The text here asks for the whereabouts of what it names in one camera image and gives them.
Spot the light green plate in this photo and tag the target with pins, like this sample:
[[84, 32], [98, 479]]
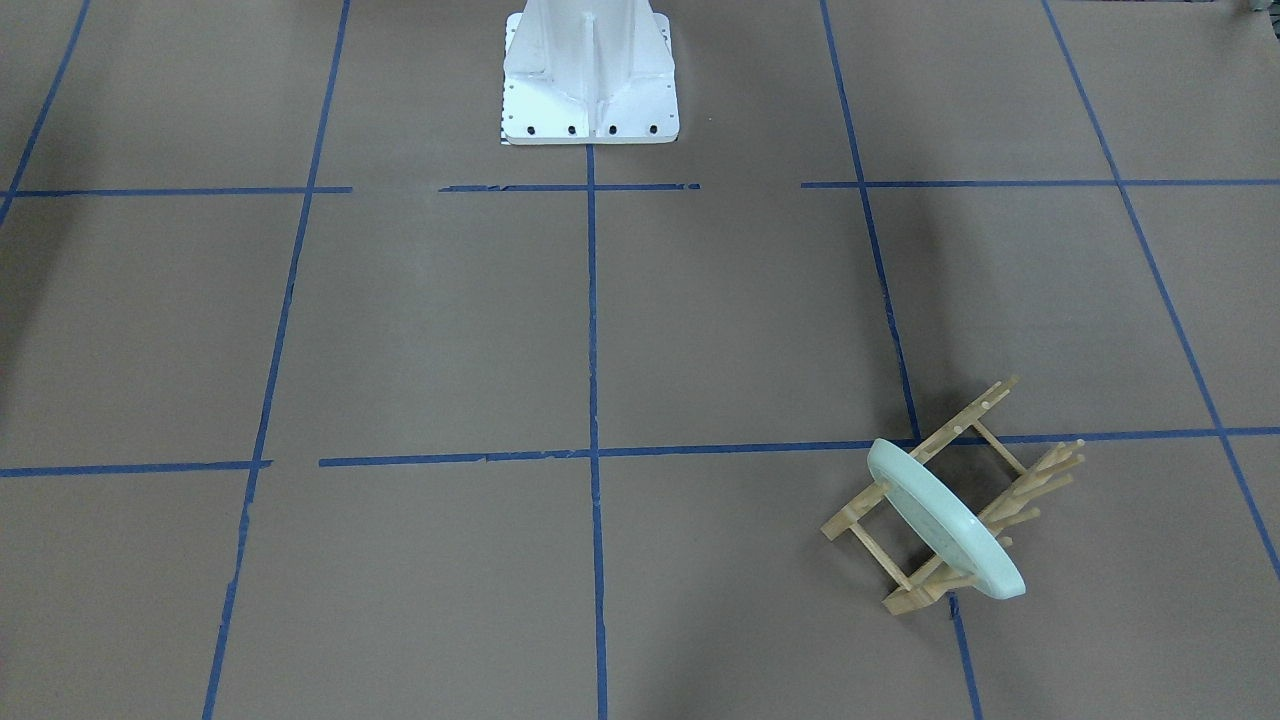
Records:
[[944, 522]]

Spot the wooden dish rack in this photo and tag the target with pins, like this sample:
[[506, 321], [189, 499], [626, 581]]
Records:
[[919, 588]]

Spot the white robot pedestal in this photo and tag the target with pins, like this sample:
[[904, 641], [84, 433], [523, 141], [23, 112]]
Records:
[[577, 72]]

